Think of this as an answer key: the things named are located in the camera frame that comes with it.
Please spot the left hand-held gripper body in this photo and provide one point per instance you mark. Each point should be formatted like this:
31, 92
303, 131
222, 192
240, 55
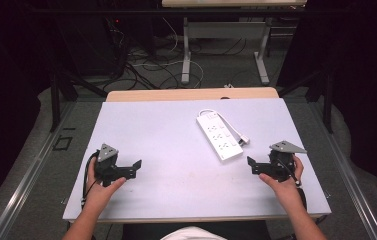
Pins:
106, 154

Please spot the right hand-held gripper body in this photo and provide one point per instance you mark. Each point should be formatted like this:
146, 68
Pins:
282, 163

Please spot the person's right hand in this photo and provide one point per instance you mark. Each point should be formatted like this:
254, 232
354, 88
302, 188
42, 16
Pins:
287, 191

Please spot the person's left hand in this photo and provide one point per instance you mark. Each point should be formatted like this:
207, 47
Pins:
97, 195

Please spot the white table cover board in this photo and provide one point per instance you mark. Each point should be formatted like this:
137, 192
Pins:
176, 173

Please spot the white power strip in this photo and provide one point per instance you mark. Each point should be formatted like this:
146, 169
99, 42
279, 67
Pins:
218, 137

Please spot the person's dark trousers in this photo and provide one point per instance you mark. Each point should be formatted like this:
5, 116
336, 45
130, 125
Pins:
142, 231

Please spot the black metal stand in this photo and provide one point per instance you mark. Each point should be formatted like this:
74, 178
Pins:
56, 100
327, 100

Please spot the person's white shirt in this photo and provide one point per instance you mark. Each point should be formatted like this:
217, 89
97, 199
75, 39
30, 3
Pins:
192, 234

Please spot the black equipment cabinet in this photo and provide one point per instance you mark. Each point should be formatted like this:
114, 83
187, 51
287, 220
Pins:
87, 43

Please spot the white-legged desk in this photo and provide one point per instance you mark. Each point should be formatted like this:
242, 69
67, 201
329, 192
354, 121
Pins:
224, 30

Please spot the aluminium floor rail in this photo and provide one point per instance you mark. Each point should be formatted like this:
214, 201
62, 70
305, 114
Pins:
22, 190
349, 180

